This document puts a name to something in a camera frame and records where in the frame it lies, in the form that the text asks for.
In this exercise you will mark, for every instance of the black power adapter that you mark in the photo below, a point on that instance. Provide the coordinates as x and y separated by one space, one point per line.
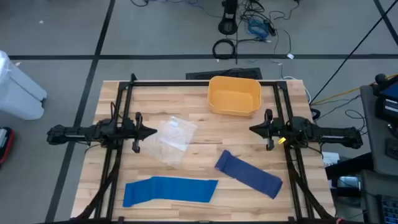
271 30

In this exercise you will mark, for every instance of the silver metal box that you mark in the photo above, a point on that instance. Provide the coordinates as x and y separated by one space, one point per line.
348 182

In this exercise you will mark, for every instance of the red and black case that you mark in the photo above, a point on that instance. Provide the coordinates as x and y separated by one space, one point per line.
6 143

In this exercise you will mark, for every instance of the yellow tape marker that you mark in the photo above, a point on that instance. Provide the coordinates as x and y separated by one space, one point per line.
282 140

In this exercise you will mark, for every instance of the black keyboard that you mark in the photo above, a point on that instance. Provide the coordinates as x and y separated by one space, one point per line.
202 75

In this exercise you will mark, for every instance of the black metal table frame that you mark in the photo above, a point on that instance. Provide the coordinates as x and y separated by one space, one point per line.
171 83

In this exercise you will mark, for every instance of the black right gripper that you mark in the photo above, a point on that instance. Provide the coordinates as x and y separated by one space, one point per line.
276 130

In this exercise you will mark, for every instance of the bright blue elastic bandage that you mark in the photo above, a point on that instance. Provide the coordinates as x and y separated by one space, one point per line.
171 189

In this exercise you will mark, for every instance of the dark blue elastic bandage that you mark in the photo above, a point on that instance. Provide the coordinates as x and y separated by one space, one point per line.
248 174

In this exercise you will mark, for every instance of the grey equipment cart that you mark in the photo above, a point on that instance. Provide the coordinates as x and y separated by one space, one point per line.
373 149

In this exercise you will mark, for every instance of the keypad with blue keys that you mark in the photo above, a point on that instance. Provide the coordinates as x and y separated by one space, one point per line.
390 211

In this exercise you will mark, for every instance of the white paper box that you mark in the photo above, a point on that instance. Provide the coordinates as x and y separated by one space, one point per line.
331 158

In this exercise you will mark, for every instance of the black round knob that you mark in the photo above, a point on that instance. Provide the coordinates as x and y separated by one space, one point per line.
380 78

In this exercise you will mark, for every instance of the black stand base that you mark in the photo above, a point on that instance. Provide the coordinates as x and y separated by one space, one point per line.
228 25

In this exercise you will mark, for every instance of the black monitor device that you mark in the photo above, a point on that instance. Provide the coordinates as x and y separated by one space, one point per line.
388 105

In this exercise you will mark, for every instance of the small white tag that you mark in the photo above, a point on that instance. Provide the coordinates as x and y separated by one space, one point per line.
290 56

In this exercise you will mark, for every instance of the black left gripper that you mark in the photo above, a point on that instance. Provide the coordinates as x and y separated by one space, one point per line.
133 132

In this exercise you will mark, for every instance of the yellow plastic bin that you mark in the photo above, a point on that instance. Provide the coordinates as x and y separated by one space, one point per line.
220 102

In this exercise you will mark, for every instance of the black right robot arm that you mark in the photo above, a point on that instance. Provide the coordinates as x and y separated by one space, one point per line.
335 137

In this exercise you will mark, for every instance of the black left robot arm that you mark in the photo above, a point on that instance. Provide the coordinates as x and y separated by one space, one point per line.
77 133

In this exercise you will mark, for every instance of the white trash bin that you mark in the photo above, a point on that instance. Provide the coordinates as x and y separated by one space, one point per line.
18 93

